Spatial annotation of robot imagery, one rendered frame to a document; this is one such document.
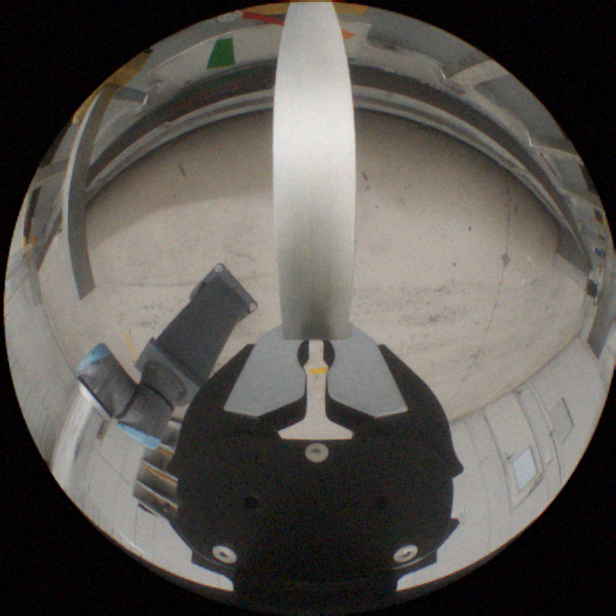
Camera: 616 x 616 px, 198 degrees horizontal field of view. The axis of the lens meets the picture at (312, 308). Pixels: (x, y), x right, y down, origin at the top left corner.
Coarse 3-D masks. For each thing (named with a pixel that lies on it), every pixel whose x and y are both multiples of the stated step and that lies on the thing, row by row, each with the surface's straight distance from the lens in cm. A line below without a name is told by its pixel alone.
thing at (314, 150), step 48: (288, 48) 12; (336, 48) 12; (288, 96) 9; (336, 96) 9; (288, 144) 8; (336, 144) 8; (288, 192) 8; (336, 192) 8; (288, 240) 8; (336, 240) 8; (288, 288) 8; (336, 288) 8; (288, 336) 10; (336, 336) 10
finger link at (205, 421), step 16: (240, 352) 9; (224, 368) 9; (240, 368) 9; (208, 384) 8; (224, 384) 8; (192, 400) 8; (208, 400) 8; (224, 400) 8; (192, 416) 8; (208, 416) 7; (224, 416) 7; (240, 416) 7; (192, 432) 7; (208, 432) 7; (224, 432) 7; (240, 432) 7; (176, 448) 7; (192, 448) 7; (176, 464) 7
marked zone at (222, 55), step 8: (216, 40) 30; (224, 40) 31; (232, 40) 31; (216, 48) 32; (224, 48) 32; (232, 48) 32; (216, 56) 33; (224, 56) 33; (232, 56) 33; (208, 64) 35; (216, 64) 35; (224, 64) 35; (232, 64) 35
